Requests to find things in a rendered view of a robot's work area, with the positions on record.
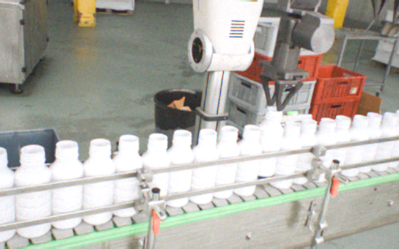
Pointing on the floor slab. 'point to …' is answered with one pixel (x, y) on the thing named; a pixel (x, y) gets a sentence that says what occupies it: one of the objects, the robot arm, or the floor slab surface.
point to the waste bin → (193, 98)
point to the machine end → (11, 39)
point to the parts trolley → (362, 49)
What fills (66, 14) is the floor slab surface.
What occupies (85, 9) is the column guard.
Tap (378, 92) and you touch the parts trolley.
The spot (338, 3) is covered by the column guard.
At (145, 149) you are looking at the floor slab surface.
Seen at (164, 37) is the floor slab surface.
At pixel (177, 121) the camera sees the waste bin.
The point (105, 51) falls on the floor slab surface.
